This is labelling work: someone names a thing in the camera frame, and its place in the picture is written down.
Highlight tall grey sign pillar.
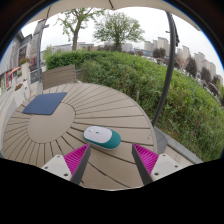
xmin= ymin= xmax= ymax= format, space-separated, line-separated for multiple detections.
xmin=29 ymin=19 xmax=50 ymax=84

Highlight grey storefront building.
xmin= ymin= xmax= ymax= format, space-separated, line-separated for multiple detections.
xmin=0 ymin=31 xmax=34 ymax=98

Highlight dark blue mouse pad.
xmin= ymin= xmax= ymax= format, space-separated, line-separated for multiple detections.
xmin=21 ymin=91 xmax=68 ymax=116

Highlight green hedge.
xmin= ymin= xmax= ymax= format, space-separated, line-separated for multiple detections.
xmin=44 ymin=49 xmax=224 ymax=163

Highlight tall white planter with flowers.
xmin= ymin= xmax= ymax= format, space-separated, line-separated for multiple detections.
xmin=18 ymin=58 xmax=32 ymax=84

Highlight distant apartment buildings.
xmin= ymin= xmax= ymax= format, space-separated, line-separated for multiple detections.
xmin=143 ymin=36 xmax=224 ymax=88

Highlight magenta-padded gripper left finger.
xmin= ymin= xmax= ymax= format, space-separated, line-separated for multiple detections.
xmin=40 ymin=143 xmax=92 ymax=186

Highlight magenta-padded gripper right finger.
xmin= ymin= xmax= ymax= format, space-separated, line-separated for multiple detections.
xmin=131 ymin=143 xmax=184 ymax=186

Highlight slatted brown outdoor chair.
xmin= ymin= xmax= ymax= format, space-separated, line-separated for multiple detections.
xmin=41 ymin=64 xmax=78 ymax=91

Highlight beige umbrella canopy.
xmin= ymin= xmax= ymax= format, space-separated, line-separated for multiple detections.
xmin=26 ymin=0 xmax=201 ymax=31

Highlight sparse-leafed tree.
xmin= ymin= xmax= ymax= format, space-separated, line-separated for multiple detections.
xmin=56 ymin=8 xmax=105 ymax=53

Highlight white and teal computer mouse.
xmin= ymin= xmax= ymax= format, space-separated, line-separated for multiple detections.
xmin=82 ymin=125 xmax=122 ymax=150

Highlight curved black umbrella pole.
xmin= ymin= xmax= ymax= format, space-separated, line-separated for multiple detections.
xmin=151 ymin=12 xmax=180 ymax=128

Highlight leafy green tree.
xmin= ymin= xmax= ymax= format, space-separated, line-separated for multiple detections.
xmin=93 ymin=11 xmax=146 ymax=53

